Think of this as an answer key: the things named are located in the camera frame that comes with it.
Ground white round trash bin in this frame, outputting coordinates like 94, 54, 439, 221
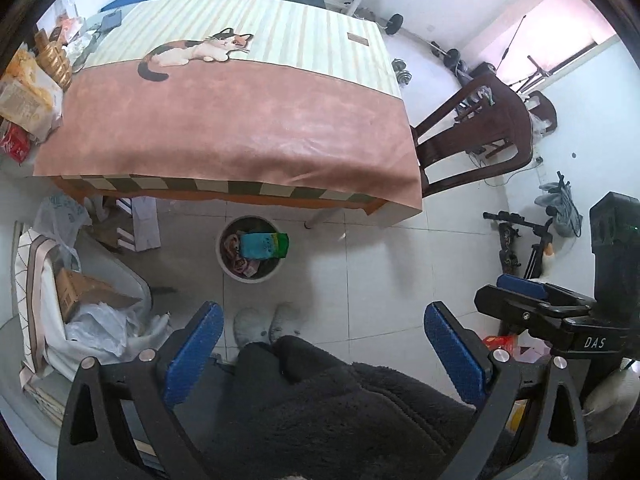
215, 216, 291, 284

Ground white bag with trash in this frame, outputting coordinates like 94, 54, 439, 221
12, 193, 171, 385

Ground grey slippers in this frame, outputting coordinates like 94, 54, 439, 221
233, 302, 304, 349

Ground red white snack packet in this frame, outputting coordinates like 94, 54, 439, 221
222, 234, 247, 274

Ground teal green snack bag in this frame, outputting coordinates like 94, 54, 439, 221
240, 232, 290, 260

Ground dark wooden chair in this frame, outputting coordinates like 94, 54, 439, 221
411, 73, 533, 198

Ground floor barbell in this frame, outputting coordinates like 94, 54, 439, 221
383, 12, 467, 68

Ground chrome dumbbell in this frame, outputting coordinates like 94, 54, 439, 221
392, 58, 412, 86

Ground yellow chip bag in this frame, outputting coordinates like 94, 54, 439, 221
0, 49, 63, 144

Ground gold textured bottle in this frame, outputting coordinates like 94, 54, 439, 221
35, 29, 73, 91

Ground small brown card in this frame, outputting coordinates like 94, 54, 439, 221
347, 32, 369, 46

